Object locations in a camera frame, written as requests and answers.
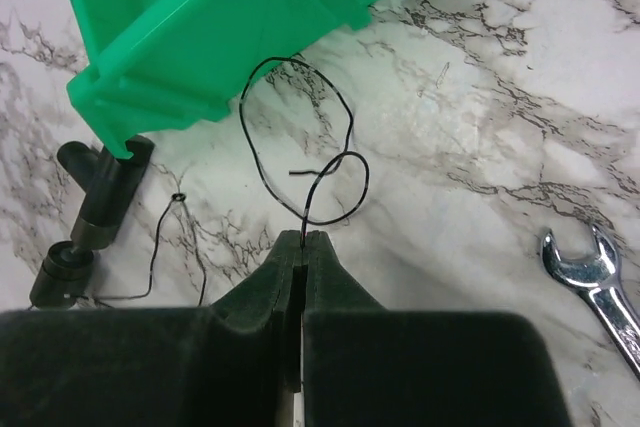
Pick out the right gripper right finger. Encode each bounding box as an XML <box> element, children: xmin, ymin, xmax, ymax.
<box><xmin>302</xmin><ymin>231</ymin><xmax>571</xmax><ymax>426</ymax></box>

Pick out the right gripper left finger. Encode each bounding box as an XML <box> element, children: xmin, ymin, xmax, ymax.
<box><xmin>1</xmin><ymin>231</ymin><xmax>301</xmax><ymax>426</ymax></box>

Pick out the small open-end chrome wrench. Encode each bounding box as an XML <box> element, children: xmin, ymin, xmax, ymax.
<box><xmin>540</xmin><ymin>223</ymin><xmax>639</xmax><ymax>376</ymax></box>

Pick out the green storage bin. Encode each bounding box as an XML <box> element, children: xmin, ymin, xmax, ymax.
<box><xmin>67</xmin><ymin>0</ymin><xmax>378</xmax><ymax>158</ymax></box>

